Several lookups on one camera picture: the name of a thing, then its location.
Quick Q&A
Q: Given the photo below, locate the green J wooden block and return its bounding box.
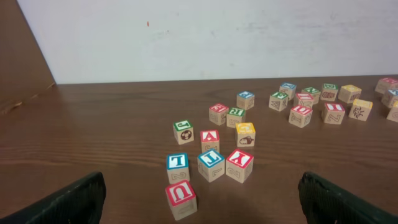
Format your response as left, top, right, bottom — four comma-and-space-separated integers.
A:
173, 120, 194, 145

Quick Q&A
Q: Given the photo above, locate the yellow block near R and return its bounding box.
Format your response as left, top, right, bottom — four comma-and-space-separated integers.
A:
236, 123, 256, 147

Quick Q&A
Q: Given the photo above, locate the red U wooden block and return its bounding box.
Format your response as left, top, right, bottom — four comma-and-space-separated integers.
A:
165, 180, 197, 221

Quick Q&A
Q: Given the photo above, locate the blue T wooden block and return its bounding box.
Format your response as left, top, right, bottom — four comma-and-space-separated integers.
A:
197, 149, 225, 182

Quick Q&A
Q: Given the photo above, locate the blue 2 wooden block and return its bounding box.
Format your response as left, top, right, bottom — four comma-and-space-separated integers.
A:
381, 89, 397, 108

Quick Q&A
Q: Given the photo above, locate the yellow block beside B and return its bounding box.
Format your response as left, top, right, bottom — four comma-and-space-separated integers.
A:
338, 85, 362, 104

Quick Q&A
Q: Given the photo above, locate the green N wooden block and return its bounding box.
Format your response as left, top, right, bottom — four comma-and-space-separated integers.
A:
302, 87, 321, 105

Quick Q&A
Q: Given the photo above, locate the blue X wooden block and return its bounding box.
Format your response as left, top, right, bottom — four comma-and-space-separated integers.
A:
279, 82, 297, 100

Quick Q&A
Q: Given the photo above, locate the red Y wooden block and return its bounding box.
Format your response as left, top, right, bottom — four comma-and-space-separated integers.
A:
226, 149, 254, 183

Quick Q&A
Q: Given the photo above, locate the red I wooden block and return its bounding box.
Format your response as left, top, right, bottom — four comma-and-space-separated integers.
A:
322, 103, 345, 124

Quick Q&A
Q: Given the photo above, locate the green R wooden block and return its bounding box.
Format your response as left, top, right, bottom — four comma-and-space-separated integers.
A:
226, 108, 246, 128

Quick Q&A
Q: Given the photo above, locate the red A wooden block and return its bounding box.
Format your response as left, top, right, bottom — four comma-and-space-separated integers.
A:
200, 129, 220, 152

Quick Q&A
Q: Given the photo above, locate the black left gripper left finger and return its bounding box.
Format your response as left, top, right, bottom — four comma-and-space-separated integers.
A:
1, 172, 106, 224

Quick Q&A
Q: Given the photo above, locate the blue P wooden block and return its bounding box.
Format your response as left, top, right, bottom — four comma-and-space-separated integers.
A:
236, 91, 255, 110

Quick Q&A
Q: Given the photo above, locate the red U block centre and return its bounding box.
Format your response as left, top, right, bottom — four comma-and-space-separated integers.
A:
288, 105, 313, 128

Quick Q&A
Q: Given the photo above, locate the yellow block centre row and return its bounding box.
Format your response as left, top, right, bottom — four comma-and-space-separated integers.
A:
349, 99, 373, 121

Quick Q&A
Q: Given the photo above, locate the red E wooden block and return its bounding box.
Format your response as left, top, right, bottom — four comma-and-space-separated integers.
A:
209, 103, 229, 126

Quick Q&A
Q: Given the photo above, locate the blue L wooden block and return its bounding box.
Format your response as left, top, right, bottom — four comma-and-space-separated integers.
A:
166, 152, 190, 184

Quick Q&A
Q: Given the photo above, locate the green F wooden block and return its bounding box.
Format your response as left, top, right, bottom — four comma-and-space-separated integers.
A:
269, 91, 289, 111

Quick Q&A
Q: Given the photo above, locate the yellow O wooden block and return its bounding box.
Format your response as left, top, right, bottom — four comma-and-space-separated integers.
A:
386, 101, 398, 123

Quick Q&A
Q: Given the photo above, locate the red H wooden block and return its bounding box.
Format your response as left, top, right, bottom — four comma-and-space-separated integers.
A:
374, 78, 398, 94

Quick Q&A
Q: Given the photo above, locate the green B wooden block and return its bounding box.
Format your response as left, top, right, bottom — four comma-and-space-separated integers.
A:
320, 83, 338, 101

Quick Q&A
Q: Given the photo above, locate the red block beside F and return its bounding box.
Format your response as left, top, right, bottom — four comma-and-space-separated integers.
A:
294, 93, 314, 109

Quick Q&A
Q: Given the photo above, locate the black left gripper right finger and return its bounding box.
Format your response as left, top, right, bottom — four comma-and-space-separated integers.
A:
298, 172, 397, 224

